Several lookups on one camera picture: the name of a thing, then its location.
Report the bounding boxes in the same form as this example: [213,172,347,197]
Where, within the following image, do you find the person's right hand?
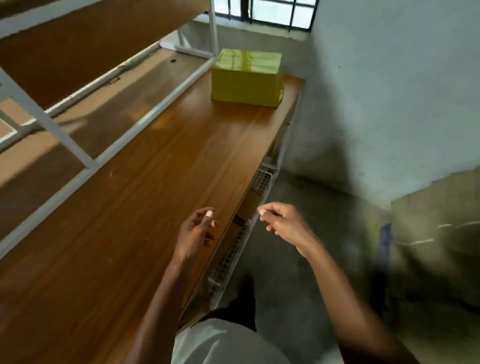
[256,201,320,260]

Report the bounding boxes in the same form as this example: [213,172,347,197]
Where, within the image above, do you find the person's left hand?
[170,206,218,269]

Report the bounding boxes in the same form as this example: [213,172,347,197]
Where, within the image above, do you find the yellow plastic bin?
[210,48,285,109]

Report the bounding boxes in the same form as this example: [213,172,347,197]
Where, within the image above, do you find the person's left forearm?
[123,258,200,364]

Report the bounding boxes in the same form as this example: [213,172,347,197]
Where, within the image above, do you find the person's right forearm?
[303,239,419,364]

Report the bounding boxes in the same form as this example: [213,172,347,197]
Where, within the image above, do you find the person's dark trousers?
[191,275,258,333]

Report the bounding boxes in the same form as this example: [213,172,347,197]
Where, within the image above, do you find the person's grey shirt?
[170,317,292,364]

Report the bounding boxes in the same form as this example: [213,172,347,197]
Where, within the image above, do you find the blue marked cardboard box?
[389,168,480,338]

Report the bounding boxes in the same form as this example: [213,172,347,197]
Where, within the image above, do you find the white metal shelf rack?
[0,0,220,260]

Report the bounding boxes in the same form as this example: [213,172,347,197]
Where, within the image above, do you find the barred window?
[213,0,320,33]

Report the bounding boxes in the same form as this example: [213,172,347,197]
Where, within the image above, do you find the white wire mesh basket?
[204,163,278,301]

